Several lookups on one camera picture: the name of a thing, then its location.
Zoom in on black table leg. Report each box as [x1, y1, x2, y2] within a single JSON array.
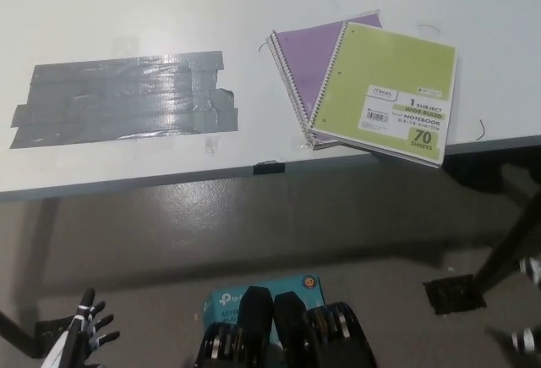
[[0, 308, 41, 350], [472, 173, 541, 295]]

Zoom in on black robot body blocks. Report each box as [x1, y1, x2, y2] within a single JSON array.
[[193, 285, 378, 368]]

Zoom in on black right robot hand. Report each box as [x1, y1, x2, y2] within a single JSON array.
[[509, 255, 541, 354]]

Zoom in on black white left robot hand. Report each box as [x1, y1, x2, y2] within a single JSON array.
[[63, 287, 123, 363]]

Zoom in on black floor tape patch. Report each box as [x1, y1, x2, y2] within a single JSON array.
[[33, 316, 75, 338], [424, 273, 487, 316]]

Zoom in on green spiral notebook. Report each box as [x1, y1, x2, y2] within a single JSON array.
[[307, 20, 460, 170]]

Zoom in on grey duct tape patch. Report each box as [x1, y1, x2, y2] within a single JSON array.
[[8, 49, 240, 151]]

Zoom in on teal router box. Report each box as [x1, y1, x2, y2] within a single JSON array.
[[200, 273, 329, 346]]

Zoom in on purple spiral notebook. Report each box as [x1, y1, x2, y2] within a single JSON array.
[[265, 13, 384, 151]]

